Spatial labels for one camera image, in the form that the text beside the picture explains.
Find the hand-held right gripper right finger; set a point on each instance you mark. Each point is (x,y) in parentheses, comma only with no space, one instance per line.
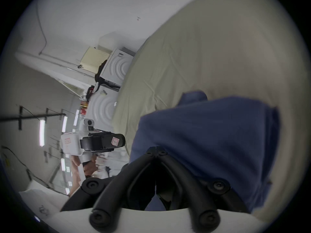
(179,173)

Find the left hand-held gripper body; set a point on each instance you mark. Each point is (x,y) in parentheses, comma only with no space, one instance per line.
(70,143)

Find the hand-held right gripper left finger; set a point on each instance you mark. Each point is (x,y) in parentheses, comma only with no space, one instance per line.
(136,171)

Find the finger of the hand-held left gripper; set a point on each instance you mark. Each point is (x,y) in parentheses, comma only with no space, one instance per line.
(107,141)

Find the dark blue shirt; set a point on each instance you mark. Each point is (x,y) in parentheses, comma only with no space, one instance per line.
(209,139)

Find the person's left forearm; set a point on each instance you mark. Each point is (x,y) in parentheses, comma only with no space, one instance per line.
(74,184)

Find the person's left hand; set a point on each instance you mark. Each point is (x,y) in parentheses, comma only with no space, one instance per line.
(81,166)

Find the white washing machine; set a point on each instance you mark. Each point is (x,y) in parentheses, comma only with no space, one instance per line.
(102,108)
(116,68)

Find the beige carton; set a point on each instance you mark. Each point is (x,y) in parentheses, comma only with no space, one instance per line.
(94,59)

